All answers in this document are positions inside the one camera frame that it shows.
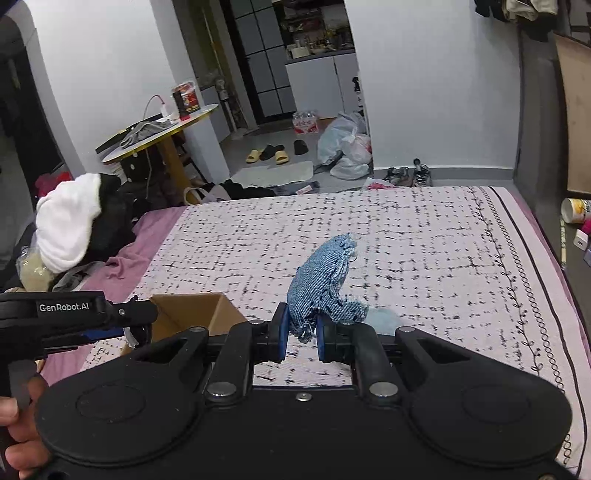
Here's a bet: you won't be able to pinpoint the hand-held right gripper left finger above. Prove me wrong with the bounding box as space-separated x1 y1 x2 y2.
131 302 293 402

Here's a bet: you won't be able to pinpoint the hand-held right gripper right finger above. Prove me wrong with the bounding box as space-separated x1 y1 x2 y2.
315 313 490 408

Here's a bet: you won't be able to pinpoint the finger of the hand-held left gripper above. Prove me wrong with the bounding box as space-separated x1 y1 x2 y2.
105 296 159 329
45 326 153 358

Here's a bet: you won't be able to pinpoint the blue denim cloth piece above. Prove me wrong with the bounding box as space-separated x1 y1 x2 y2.
287 233 369 343

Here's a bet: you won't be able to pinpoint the brown cardboard box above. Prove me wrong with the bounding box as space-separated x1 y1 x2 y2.
121 292 250 357

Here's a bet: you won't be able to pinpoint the person's left hand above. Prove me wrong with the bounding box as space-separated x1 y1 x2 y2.
0 376 51 480

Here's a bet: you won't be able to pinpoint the cream plush in plastic bag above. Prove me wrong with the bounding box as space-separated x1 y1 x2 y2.
16 244 54 292

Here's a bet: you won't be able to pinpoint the light blue fluffy cloth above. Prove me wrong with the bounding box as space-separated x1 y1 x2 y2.
365 307 402 336

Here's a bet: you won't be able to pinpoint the white towel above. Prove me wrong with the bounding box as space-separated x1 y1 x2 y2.
34 173 103 274

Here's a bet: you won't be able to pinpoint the beige tote bag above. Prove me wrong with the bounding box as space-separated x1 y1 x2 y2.
184 186 232 206

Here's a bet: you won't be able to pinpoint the black and white printed blanket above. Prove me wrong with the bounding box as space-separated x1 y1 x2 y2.
81 185 583 478

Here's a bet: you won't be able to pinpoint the red cloth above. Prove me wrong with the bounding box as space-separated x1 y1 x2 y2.
34 172 73 197

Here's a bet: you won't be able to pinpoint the white floor mat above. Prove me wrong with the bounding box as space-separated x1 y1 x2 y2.
231 160 315 188

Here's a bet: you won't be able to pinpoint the grey cloth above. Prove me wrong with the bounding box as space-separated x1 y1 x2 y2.
121 119 174 148

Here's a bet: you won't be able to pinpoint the dark shoes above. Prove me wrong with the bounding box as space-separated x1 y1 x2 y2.
383 159 433 188

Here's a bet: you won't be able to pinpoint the white plastic bags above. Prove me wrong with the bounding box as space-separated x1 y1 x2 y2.
316 111 373 181

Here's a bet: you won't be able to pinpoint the round white yellow-edged table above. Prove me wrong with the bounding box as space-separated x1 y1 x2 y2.
102 104 219 195

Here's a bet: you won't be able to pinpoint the pack of water bottles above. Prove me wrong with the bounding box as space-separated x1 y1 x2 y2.
293 110 321 134

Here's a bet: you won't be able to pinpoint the red box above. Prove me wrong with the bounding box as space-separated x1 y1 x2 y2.
172 80 200 117

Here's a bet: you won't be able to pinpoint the white cabinet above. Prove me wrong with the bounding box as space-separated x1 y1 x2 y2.
285 51 361 118

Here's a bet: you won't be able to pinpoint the black framed glass door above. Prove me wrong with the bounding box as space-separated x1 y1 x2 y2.
219 0 296 126

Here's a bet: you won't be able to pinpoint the white and yellow cup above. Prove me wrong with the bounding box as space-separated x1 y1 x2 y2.
561 198 591 225

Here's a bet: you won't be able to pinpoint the cluttered kitchen shelf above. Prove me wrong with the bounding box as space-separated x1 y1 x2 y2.
279 2 355 60

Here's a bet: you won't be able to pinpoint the brown wooden board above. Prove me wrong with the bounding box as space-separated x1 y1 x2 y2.
554 32 591 195

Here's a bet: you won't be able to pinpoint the hanging clothes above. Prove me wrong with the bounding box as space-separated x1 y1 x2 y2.
473 0 560 25

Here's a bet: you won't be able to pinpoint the white charger with pink cable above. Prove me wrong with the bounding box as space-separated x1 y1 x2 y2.
143 95 170 121

